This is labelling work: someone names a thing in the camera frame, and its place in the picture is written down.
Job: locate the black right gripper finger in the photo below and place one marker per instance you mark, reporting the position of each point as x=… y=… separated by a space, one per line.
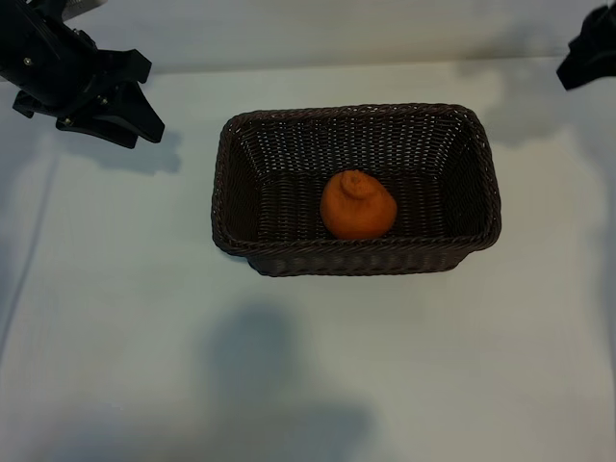
x=601 y=67
x=584 y=48

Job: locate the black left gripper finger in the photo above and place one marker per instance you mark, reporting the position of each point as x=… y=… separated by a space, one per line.
x=137 y=115
x=101 y=131

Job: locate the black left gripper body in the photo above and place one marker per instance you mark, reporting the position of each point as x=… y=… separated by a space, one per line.
x=48 y=62

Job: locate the dark brown wicker basket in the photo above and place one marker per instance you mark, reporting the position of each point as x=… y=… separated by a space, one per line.
x=423 y=202

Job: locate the orange fruit with knob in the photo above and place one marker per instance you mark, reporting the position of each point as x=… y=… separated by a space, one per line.
x=358 y=212

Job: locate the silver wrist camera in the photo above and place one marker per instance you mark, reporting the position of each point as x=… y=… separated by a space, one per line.
x=81 y=2

